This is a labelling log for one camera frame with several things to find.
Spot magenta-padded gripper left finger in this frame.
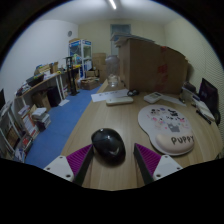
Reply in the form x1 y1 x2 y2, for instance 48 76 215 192
43 143 95 187

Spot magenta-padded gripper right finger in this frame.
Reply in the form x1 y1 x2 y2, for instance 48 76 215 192
133 142 184 186

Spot black computer mouse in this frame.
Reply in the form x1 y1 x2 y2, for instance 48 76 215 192
91 127 127 165

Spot white printed mouse pad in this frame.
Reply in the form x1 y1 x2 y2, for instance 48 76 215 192
137 104 196 157

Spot stack of books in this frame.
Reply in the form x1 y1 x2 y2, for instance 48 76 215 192
30 107 52 132

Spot book shelf unit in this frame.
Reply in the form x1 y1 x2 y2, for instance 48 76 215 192
0 99 38 164

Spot black pen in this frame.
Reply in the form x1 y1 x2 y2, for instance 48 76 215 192
195 109 212 125

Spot white notebook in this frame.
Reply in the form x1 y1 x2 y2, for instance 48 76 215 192
191 96 216 122

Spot black computer tower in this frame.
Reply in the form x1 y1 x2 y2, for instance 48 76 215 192
46 85 62 108

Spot small black object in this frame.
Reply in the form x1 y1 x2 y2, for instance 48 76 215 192
126 89 140 98

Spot white oblong case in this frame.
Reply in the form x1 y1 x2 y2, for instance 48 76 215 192
105 96 135 107

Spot black monitor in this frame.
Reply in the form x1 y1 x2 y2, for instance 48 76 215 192
198 77 220 114

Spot cluttered wooden desk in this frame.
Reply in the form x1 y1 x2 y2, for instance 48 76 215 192
14 61 81 111

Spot open cardboard box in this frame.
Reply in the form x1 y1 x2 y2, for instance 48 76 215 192
80 77 101 91

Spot black stand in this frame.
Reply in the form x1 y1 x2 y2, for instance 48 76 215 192
64 55 80 97

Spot clear glass jar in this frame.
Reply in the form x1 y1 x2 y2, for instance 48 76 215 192
106 73 120 88

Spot large brown cardboard box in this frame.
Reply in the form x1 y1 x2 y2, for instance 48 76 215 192
114 35 189 95

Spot stacked cardboard boxes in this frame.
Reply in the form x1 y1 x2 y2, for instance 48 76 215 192
92 52 108 81

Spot blue white display cabinet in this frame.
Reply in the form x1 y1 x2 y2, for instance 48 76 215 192
68 38 93 79

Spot large clear water jug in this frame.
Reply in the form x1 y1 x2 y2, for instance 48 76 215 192
105 54 121 78

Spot ceiling light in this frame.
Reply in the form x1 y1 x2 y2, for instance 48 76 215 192
107 0 118 10

